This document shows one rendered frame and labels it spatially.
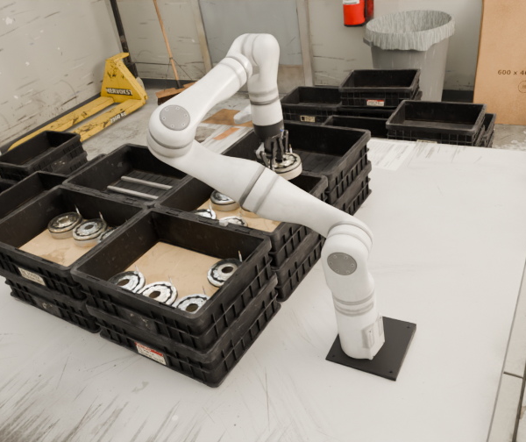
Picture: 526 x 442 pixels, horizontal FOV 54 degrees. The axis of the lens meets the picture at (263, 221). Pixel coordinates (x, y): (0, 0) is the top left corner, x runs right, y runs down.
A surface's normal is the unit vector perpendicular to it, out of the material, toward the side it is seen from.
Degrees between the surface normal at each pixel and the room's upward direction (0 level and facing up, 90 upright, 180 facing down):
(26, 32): 90
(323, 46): 90
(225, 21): 90
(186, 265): 0
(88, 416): 0
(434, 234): 0
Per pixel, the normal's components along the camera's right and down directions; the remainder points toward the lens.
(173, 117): 0.28, -0.42
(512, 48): -0.49, 0.37
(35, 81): 0.87, 0.16
